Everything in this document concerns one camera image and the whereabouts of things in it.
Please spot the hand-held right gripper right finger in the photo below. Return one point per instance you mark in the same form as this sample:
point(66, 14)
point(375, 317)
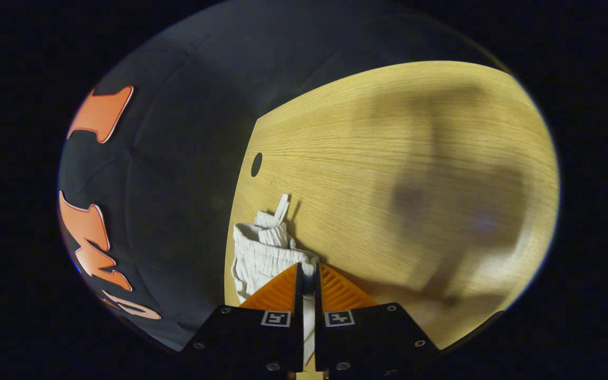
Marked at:
point(317, 301)

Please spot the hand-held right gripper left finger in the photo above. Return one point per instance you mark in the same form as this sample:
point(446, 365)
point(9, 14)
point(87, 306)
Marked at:
point(298, 301)

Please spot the black backdrop cloth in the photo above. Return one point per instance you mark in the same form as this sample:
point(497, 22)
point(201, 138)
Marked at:
point(177, 184)

